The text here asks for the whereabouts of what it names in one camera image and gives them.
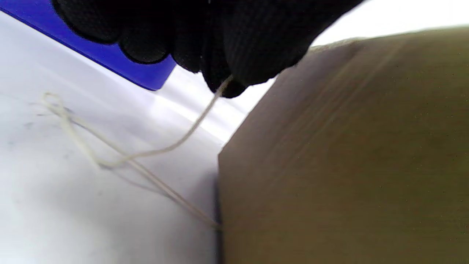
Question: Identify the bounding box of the person's left hand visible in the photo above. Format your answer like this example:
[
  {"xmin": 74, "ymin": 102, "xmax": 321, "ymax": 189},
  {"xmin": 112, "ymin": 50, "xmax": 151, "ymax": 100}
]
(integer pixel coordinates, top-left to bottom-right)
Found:
[{"xmin": 51, "ymin": 0, "xmax": 363, "ymax": 98}]

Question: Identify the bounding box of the white twine knot string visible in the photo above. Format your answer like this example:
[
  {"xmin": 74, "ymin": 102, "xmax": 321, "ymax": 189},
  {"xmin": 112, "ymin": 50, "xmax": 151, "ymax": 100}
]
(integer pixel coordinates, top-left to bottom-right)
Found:
[{"xmin": 38, "ymin": 37, "xmax": 367, "ymax": 230}]

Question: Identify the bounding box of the brown cardboard box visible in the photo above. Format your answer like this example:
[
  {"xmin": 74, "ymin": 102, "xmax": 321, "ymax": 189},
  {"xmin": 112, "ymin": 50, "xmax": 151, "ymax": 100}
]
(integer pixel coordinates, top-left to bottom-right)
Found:
[{"xmin": 218, "ymin": 26, "xmax": 469, "ymax": 264}]

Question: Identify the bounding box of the blue plastic recycling bin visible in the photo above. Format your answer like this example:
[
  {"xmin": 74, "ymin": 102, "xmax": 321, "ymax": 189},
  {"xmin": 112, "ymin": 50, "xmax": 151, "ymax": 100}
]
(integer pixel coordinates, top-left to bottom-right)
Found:
[{"xmin": 0, "ymin": 0, "xmax": 177, "ymax": 91}]

